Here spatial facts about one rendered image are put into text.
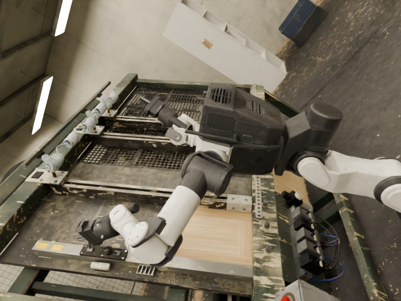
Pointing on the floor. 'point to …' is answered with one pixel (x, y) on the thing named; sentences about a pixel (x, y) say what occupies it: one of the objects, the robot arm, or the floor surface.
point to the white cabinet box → (223, 46)
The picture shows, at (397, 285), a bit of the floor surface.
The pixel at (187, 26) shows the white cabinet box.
